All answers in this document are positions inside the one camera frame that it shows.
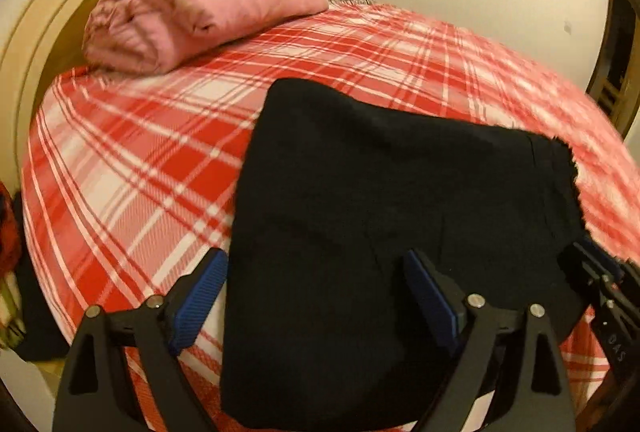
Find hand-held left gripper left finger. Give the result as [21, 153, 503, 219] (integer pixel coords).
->
[52, 247, 230, 432]

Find red black checked cloth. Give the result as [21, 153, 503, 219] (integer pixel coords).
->
[0, 182, 26, 349]

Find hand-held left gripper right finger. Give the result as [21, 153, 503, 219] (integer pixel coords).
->
[404, 249, 576, 432]

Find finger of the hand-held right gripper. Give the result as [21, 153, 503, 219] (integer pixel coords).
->
[556, 244, 608, 300]
[580, 237, 640, 279]

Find cream bed headboard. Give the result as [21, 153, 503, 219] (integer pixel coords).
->
[0, 0, 323, 183]

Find dark cloth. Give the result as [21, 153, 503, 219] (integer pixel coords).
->
[14, 192, 71, 361]

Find red plaid blanket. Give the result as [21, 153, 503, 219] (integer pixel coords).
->
[22, 2, 640, 432]

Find black pants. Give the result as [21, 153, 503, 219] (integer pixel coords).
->
[220, 78, 588, 430]

